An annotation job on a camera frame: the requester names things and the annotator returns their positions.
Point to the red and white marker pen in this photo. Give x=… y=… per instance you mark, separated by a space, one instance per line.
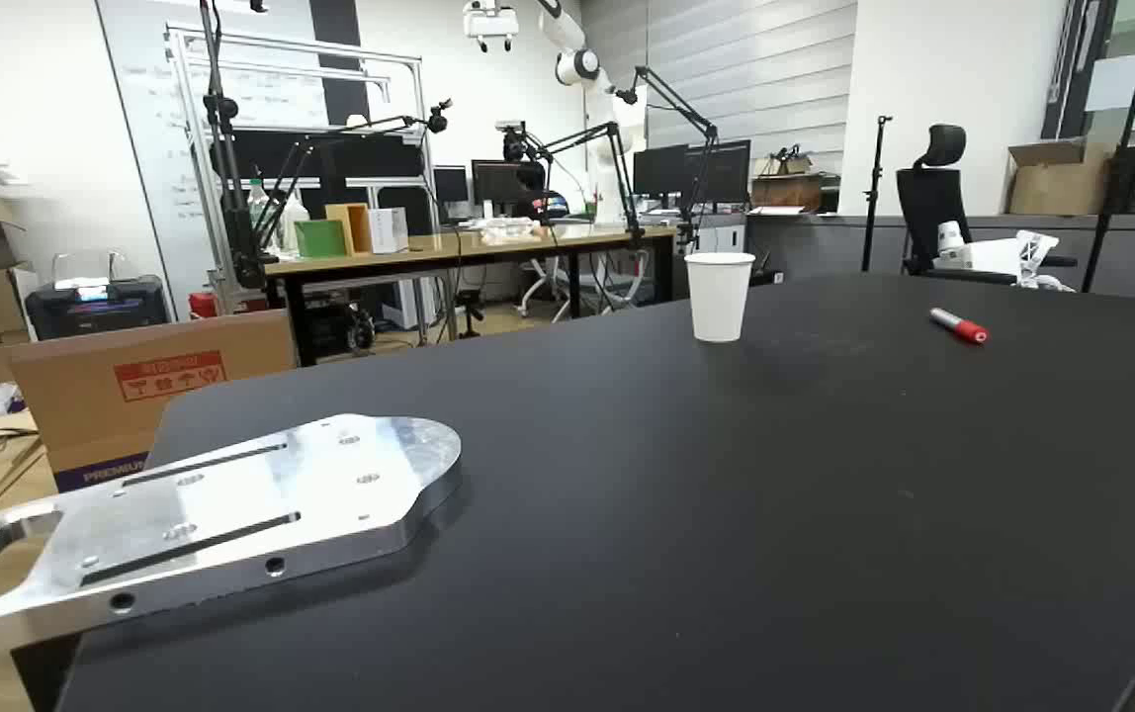
x=957 y=325

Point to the white paper cup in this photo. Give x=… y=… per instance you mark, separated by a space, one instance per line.
x=719 y=295

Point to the black computer monitor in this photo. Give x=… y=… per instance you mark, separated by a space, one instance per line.
x=712 y=172

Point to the wooden desk with black legs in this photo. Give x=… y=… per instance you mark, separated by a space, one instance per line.
x=286 y=282

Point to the black microphone stand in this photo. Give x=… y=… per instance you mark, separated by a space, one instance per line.
x=224 y=149

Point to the black office chair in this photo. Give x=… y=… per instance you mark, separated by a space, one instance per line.
x=930 y=196

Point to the brown cardboard box red label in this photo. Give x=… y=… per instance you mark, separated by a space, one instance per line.
x=99 y=396

